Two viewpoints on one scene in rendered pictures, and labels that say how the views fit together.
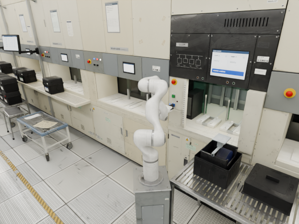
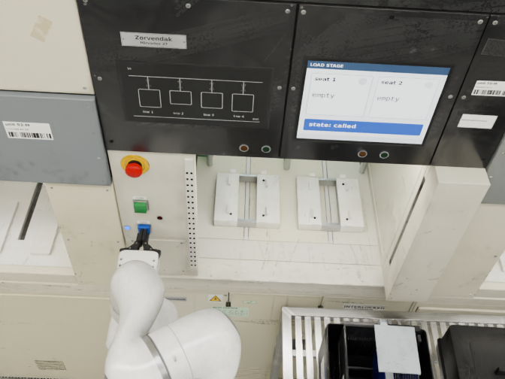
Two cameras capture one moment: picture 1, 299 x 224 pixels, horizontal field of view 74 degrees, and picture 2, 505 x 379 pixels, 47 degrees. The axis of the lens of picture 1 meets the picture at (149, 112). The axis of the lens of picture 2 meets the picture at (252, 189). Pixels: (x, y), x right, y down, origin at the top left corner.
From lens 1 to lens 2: 1.20 m
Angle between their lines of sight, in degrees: 43
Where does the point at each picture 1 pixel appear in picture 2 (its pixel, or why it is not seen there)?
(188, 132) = (218, 283)
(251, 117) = (439, 236)
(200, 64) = (251, 107)
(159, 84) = (216, 354)
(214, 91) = not seen: hidden behind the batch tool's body
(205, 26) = not seen: outside the picture
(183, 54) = (165, 77)
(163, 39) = (40, 15)
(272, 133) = (482, 247)
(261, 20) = not seen: outside the picture
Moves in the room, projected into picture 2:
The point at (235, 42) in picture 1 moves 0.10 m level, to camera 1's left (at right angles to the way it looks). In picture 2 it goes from (403, 37) to (367, 57)
